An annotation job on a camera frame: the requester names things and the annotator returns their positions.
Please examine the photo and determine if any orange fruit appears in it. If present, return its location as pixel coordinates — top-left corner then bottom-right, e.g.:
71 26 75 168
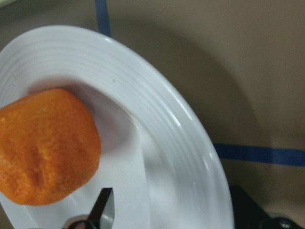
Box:
0 89 101 206

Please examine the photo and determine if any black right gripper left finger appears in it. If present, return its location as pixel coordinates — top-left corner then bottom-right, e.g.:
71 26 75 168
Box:
88 187 115 229

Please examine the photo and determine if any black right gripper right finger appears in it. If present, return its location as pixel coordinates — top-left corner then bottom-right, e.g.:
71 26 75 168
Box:
229 186 276 229

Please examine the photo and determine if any white round plate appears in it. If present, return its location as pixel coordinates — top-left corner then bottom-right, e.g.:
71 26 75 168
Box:
0 26 234 229

